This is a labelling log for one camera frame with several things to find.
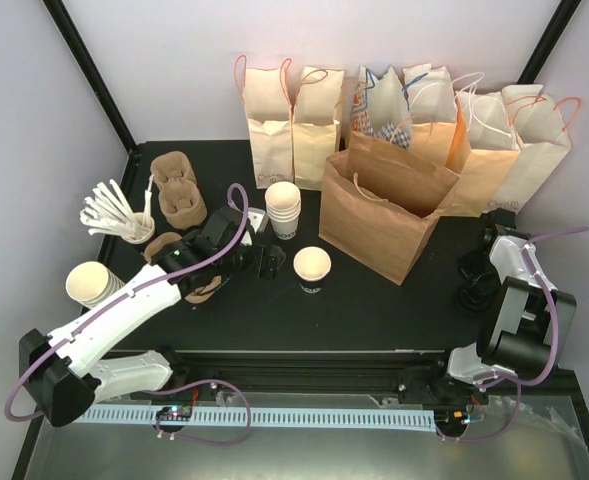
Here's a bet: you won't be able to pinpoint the blue patterned paper bag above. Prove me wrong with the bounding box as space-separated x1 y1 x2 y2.
349 66 412 149

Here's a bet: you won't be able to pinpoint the black white paper cup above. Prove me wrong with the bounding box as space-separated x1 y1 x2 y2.
293 246 332 294

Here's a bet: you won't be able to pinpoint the stacked pulp cup carriers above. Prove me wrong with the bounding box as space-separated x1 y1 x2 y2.
150 151 207 230

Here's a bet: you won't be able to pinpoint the cream paper bag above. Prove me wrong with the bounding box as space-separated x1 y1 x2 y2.
292 67 345 191

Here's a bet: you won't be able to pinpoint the cup of white stirrers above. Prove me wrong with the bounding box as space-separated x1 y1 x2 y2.
79 176 155 245

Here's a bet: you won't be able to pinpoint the tilted paper cup stack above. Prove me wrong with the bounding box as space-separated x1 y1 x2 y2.
65 261 124 309

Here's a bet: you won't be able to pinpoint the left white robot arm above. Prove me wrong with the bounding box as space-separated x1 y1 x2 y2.
19 206 285 427

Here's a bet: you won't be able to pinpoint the white cream logo bag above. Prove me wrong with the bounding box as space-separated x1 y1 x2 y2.
486 84 582 213

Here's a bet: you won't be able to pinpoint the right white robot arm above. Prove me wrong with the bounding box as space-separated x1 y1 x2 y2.
428 209 577 403

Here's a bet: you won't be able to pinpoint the white paper cup stack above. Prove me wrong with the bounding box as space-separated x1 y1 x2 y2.
265 181 302 240

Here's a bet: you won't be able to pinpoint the white slotted cable duct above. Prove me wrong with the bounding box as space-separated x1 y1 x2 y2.
77 404 436 433

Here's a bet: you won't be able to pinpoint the orange white paper bag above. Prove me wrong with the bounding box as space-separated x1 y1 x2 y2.
403 63 458 165

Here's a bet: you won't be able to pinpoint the brown kraft paper bag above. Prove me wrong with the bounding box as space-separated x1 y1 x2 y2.
319 132 459 285

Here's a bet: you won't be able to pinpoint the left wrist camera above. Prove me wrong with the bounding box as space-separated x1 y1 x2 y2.
241 207 268 246

